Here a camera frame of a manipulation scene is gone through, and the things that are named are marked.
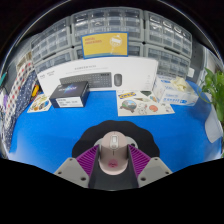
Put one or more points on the green potted plant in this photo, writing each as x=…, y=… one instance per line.
x=215, y=85

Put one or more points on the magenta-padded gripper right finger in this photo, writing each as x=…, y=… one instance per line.
x=153, y=170

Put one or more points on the small black product box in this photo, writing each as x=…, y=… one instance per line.
x=68, y=95

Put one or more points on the checkered red blue cloth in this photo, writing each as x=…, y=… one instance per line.
x=18, y=83

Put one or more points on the black flower-shaped mouse pad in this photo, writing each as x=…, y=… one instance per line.
x=116, y=126

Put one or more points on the white keyboard packaging box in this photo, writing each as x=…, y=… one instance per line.
x=133, y=68

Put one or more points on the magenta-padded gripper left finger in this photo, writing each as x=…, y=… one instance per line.
x=71, y=170

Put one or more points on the white disposable glove box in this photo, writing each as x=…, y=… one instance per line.
x=173, y=95

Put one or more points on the yellow and blue box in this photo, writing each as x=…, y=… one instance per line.
x=103, y=45

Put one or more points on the beige pink computer mouse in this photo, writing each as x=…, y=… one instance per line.
x=113, y=153

